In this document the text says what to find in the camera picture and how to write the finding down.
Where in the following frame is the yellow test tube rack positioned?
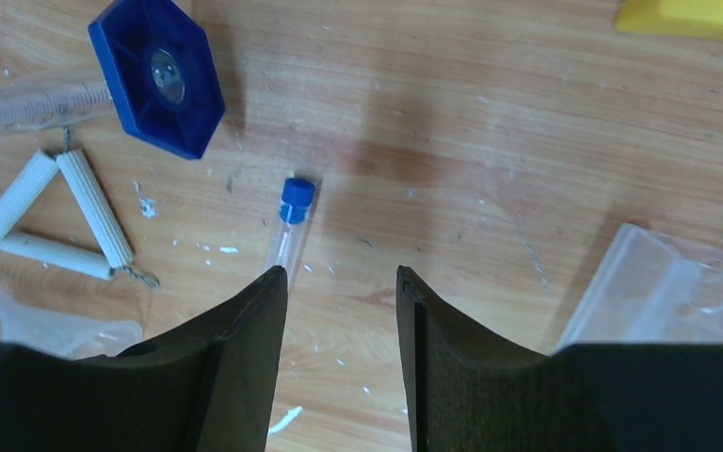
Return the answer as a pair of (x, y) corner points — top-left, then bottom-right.
(615, 0), (723, 41)

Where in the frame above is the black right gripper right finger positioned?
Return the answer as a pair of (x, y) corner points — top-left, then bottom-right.
(395, 266), (723, 451)

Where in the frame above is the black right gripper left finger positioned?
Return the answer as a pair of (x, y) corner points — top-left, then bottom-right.
(0, 266), (288, 451)

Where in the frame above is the blue-capped tube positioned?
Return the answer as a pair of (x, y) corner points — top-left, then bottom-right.
(264, 177), (317, 292)

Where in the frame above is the white clay triangle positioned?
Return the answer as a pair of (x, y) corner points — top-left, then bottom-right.
(0, 126), (160, 288)

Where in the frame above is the syringe with blue base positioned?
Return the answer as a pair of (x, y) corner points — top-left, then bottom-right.
(0, 0), (226, 160)

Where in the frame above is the clear plastic funnel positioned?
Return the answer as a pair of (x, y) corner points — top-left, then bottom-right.
(0, 286), (143, 360)

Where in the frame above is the clear well plate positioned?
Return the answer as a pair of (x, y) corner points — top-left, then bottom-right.
(555, 223), (723, 349)

